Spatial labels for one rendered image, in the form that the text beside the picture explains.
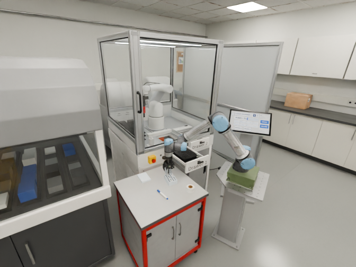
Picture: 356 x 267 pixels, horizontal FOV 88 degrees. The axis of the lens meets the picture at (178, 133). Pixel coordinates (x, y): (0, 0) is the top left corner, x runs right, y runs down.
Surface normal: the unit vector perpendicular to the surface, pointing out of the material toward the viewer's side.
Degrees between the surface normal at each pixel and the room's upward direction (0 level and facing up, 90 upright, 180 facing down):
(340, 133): 90
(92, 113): 90
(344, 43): 90
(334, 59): 90
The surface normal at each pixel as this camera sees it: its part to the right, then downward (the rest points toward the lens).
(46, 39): 0.62, 0.32
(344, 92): -0.78, 0.22
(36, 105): 0.55, -0.02
